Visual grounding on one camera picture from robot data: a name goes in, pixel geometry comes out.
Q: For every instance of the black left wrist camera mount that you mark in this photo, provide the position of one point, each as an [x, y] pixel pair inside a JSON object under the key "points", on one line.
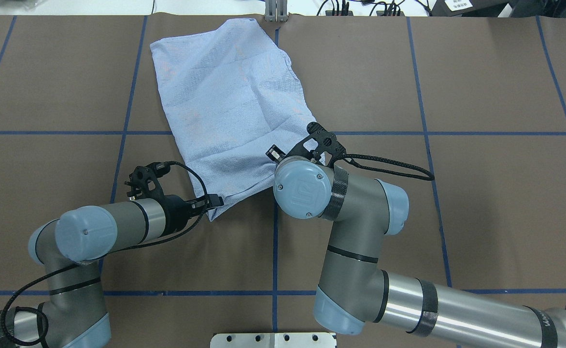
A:
{"points": [[143, 182]]}

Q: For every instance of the grey orange USB hub right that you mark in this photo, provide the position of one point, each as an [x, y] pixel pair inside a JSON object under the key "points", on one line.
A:
{"points": [[390, 8]]}

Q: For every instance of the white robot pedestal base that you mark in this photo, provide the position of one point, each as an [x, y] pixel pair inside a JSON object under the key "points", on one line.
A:
{"points": [[275, 340]]}

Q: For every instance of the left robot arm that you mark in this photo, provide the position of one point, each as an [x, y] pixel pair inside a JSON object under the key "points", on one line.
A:
{"points": [[69, 248]]}

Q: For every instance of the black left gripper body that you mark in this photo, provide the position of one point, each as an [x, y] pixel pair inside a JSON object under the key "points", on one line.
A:
{"points": [[176, 210]]}

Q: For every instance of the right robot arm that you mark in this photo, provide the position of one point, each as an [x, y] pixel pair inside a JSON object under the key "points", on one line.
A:
{"points": [[353, 290]]}

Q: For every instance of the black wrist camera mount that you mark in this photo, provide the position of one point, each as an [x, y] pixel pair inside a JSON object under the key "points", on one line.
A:
{"points": [[143, 182], [327, 142]]}

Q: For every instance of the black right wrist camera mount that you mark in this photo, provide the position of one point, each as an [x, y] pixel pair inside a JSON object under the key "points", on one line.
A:
{"points": [[327, 142]]}

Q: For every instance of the grey orange usb hub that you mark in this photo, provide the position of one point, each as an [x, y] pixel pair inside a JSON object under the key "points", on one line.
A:
{"points": [[340, 8], [390, 8]]}

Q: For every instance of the dark labelled box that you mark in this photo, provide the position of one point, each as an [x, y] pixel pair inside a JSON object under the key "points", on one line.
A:
{"points": [[468, 8]]}

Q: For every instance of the light blue striped shirt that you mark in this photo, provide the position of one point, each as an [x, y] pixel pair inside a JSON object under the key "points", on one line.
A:
{"points": [[228, 95]]}

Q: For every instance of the grey orange USB hub left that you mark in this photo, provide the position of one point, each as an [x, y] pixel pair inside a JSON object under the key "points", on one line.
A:
{"points": [[340, 8]]}

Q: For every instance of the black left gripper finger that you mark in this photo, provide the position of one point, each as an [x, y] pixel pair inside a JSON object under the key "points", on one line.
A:
{"points": [[275, 154], [206, 203]]}

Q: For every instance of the aluminium frame post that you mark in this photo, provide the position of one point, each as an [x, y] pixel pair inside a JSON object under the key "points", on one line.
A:
{"points": [[276, 10]]}

